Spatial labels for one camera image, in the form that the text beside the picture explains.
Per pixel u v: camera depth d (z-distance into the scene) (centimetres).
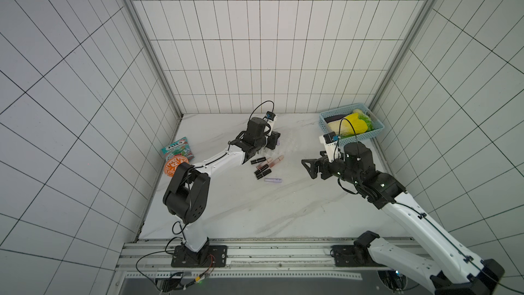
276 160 99
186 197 47
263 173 94
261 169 95
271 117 77
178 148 102
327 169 62
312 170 64
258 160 98
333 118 112
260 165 97
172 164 95
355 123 105
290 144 104
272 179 92
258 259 73
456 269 38
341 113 115
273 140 79
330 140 60
